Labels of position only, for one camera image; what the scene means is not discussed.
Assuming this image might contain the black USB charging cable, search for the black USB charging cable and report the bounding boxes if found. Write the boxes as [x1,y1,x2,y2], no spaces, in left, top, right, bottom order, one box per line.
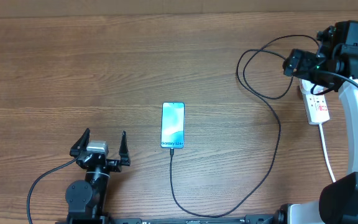
[168,34,319,218]

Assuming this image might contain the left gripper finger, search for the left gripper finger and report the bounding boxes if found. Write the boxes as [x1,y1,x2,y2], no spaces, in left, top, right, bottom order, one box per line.
[119,131,131,166]
[70,128,90,157]

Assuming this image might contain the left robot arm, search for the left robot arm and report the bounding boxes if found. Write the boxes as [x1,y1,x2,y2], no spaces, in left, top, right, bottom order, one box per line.
[65,129,131,223]

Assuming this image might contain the white power strip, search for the white power strip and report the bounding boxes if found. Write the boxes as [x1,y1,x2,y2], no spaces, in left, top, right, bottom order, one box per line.
[301,93,330,125]

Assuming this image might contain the white charger plug adapter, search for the white charger plug adapter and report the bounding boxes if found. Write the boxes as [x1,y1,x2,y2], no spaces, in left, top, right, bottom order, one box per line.
[299,79,324,95]

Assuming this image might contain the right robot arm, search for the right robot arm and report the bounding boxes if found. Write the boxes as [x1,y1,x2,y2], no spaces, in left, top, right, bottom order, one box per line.
[270,21,358,223]

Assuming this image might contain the white power strip cord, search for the white power strip cord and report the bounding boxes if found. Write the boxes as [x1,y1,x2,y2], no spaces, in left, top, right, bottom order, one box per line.
[318,123,337,184]

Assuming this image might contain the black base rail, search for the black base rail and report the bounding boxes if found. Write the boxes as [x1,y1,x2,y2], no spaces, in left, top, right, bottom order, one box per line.
[57,214,274,224]

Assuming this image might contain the blue Galaxy smartphone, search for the blue Galaxy smartphone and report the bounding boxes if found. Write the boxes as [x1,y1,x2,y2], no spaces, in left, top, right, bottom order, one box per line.
[160,102,185,149]

